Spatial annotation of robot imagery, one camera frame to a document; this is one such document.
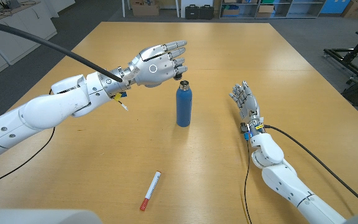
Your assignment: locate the long white cabinet wooden top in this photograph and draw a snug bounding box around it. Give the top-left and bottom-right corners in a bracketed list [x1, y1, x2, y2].
[0, 0, 58, 66]

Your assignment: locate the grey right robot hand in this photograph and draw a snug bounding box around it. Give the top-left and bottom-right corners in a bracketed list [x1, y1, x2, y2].
[228, 80, 262, 125]

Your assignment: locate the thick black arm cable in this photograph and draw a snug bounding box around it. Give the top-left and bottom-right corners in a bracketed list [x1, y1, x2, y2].
[264, 124, 358, 213]
[0, 19, 124, 83]

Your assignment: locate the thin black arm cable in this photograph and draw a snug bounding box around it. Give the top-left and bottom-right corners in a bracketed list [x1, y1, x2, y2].
[244, 139, 253, 224]
[0, 126, 57, 190]

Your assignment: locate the white marker with red cap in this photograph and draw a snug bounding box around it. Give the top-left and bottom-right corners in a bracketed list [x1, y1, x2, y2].
[139, 170, 162, 212]

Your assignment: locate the small cardboard box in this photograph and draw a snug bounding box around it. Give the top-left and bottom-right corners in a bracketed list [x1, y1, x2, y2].
[257, 4, 275, 19]

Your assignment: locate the blue panel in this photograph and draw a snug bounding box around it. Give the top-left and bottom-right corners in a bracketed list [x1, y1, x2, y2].
[320, 0, 343, 14]

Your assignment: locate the blue metal water bottle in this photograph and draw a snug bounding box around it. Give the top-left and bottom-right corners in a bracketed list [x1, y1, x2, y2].
[175, 80, 193, 128]

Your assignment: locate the black metal wheeled stand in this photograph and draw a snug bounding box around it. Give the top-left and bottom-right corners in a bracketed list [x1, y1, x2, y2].
[323, 18, 358, 85]

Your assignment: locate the grey metal shelf unit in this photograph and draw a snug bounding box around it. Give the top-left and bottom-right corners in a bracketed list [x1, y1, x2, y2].
[219, 0, 327, 19]

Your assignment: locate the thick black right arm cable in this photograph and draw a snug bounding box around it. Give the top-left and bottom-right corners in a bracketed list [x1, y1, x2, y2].
[264, 124, 358, 213]

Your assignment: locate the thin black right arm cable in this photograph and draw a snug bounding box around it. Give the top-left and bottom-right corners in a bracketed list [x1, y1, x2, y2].
[244, 139, 253, 224]

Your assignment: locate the black hard case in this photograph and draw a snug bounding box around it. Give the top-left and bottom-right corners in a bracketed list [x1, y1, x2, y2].
[185, 4, 200, 20]
[199, 4, 214, 20]

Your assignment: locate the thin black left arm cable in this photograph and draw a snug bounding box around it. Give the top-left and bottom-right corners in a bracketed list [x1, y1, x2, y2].
[0, 126, 57, 190]

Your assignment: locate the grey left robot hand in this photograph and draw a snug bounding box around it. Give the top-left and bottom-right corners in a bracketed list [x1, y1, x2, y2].
[127, 39, 189, 88]

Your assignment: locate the white panel on legs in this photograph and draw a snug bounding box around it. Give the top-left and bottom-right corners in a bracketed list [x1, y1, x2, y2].
[122, 0, 214, 19]

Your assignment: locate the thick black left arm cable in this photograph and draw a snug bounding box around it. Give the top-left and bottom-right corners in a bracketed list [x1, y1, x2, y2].
[0, 19, 124, 83]

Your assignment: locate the large cardboard box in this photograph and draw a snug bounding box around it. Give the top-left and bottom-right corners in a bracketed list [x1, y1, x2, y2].
[131, 0, 160, 17]

